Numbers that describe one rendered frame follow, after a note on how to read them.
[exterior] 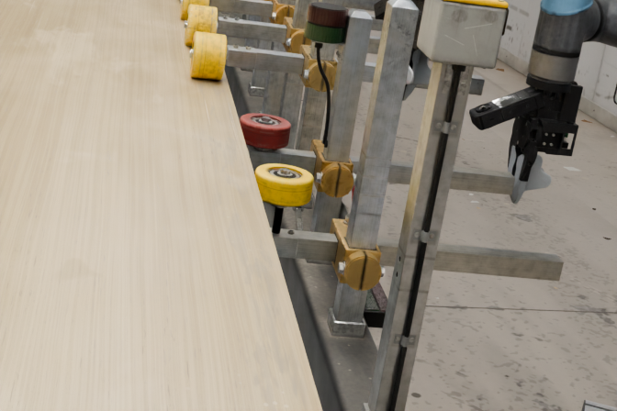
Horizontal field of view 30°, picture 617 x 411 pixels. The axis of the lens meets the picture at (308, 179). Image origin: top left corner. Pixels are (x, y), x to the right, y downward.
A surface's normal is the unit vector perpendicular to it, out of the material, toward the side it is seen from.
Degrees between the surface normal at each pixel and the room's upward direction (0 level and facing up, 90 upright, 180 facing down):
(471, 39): 90
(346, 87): 90
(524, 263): 90
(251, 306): 0
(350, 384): 0
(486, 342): 0
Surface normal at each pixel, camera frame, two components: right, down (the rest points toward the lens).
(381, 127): 0.14, 0.33
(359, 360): 0.15, -0.94
